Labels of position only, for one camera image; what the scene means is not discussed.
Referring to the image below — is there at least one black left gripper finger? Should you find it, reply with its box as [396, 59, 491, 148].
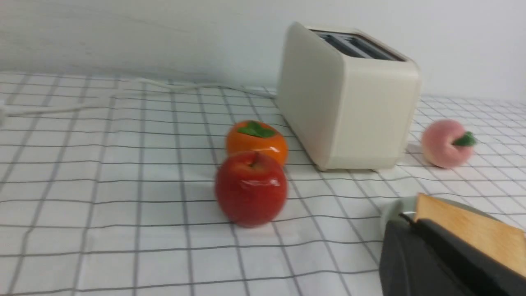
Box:
[379, 214, 526, 296]

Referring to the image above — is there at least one toast slice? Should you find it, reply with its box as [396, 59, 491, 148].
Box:
[414, 193, 526, 276]

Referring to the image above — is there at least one cream white two-slot toaster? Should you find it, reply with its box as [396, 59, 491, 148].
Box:
[275, 22, 422, 171]

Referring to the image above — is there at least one pink peach with green leaf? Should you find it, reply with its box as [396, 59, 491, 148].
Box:
[420, 119, 478, 169]

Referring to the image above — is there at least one red apple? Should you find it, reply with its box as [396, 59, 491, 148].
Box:
[214, 150, 288, 228]

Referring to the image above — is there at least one orange persimmon with green leaf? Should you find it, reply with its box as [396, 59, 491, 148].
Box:
[225, 120, 288, 167]

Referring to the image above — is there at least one white checkered tablecloth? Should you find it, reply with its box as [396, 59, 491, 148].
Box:
[0, 84, 525, 296]

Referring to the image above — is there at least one white toaster power cord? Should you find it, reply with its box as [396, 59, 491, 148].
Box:
[0, 78, 278, 124]

